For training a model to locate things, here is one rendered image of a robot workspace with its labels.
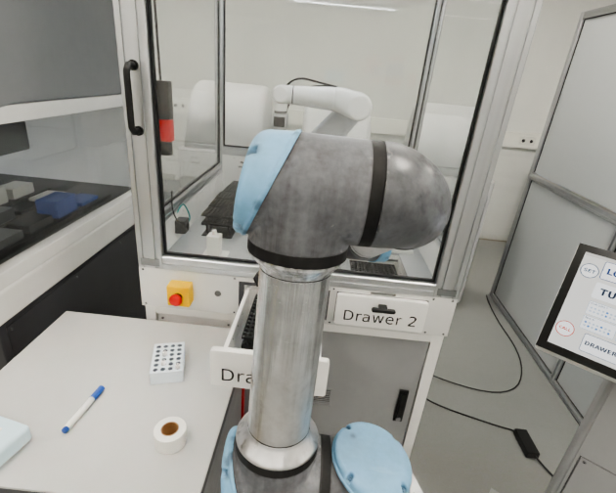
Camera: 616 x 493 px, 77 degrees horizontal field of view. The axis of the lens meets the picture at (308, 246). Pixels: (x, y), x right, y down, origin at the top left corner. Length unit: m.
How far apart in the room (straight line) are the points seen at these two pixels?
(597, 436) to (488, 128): 0.90
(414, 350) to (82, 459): 0.99
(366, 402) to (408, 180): 1.25
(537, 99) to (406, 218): 4.32
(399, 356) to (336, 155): 1.11
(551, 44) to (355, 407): 3.93
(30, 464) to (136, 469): 0.22
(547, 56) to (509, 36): 3.52
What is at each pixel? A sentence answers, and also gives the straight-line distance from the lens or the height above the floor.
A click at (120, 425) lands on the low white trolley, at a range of 1.10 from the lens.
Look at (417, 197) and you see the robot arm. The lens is 0.39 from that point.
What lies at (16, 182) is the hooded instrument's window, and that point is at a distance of 1.45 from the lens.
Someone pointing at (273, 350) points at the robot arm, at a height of 1.26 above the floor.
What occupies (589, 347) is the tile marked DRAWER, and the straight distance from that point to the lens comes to 1.21.
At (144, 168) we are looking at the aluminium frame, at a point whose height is 1.26.
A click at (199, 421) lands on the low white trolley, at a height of 0.76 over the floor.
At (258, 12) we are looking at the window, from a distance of 1.12.
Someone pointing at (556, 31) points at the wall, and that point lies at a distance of 4.71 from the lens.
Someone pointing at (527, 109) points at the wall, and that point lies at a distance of 4.65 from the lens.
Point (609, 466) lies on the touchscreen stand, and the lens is 1.49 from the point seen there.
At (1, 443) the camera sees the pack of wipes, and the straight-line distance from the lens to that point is 1.09.
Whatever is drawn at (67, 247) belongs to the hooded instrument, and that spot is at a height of 0.90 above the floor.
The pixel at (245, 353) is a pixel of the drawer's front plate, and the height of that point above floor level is 0.93.
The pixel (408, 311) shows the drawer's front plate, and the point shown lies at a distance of 1.29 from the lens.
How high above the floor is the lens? 1.55
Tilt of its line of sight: 24 degrees down
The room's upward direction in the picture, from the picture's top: 6 degrees clockwise
